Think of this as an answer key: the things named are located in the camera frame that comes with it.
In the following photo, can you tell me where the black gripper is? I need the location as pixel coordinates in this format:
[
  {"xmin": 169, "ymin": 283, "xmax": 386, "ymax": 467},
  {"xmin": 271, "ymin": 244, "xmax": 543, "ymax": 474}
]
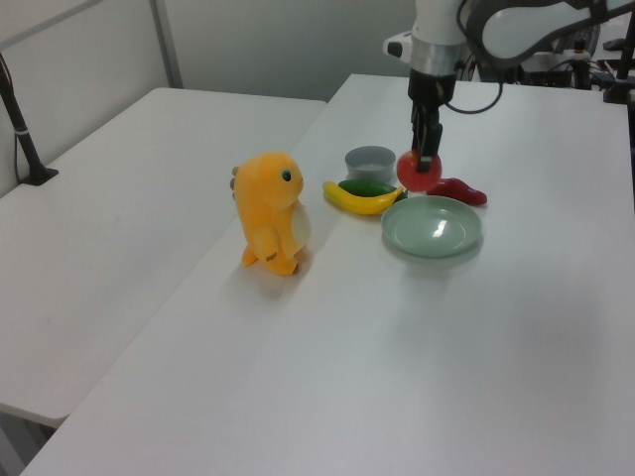
[{"xmin": 407, "ymin": 68, "xmax": 457, "ymax": 174}]

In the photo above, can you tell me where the red apple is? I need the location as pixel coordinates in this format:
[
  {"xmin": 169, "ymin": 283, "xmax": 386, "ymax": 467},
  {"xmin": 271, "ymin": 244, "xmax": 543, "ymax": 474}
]
[{"xmin": 395, "ymin": 150, "xmax": 445, "ymax": 194}]

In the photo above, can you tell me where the grey round bowl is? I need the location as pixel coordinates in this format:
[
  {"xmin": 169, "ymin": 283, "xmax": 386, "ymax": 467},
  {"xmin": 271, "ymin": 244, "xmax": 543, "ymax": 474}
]
[{"xmin": 344, "ymin": 145, "xmax": 397, "ymax": 182}]

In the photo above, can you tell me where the red chili pepper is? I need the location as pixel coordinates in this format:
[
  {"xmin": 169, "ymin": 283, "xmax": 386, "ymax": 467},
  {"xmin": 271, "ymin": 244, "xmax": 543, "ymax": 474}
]
[{"xmin": 425, "ymin": 177, "xmax": 488, "ymax": 206}]

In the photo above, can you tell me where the green cucumber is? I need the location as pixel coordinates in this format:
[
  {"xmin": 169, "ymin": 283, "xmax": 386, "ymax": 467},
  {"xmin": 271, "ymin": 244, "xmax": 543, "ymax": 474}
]
[{"xmin": 338, "ymin": 179, "xmax": 410, "ymax": 200}]

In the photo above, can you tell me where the pale green round plate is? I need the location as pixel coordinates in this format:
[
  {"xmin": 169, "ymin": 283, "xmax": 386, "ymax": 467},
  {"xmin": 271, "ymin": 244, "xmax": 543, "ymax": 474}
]
[{"xmin": 380, "ymin": 194, "xmax": 484, "ymax": 259}]

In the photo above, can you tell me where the yellow banana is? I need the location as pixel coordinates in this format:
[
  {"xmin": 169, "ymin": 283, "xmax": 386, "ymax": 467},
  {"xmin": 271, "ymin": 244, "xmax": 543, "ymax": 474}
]
[{"xmin": 322, "ymin": 180, "xmax": 405, "ymax": 217}]

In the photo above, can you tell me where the black electronics box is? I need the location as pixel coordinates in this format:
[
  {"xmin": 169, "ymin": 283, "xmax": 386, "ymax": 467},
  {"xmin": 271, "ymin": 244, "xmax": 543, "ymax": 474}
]
[{"xmin": 515, "ymin": 61, "xmax": 568, "ymax": 86}]

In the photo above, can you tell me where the orange plush toy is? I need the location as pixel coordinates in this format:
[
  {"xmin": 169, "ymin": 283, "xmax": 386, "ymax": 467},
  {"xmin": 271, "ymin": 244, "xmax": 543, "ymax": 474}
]
[{"xmin": 228, "ymin": 151, "xmax": 315, "ymax": 277}]

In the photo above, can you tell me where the black keyboard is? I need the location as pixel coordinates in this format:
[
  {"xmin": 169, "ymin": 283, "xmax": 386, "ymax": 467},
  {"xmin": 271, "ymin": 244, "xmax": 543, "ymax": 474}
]
[{"xmin": 551, "ymin": 25, "xmax": 602, "ymax": 56}]

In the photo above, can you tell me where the black clamp stand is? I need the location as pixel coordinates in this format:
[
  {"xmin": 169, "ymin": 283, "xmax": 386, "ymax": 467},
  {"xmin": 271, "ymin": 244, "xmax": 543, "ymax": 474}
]
[{"xmin": 601, "ymin": 39, "xmax": 635, "ymax": 105}]

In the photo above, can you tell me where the black slanted pole with base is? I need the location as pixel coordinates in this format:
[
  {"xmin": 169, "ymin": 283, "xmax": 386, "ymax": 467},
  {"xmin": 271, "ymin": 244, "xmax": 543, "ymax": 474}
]
[{"xmin": 0, "ymin": 52, "xmax": 60, "ymax": 186}]

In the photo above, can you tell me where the grey partition post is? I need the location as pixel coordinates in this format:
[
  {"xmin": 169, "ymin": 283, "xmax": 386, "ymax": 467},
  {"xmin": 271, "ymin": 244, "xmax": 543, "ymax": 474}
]
[{"xmin": 150, "ymin": 0, "xmax": 184, "ymax": 91}]

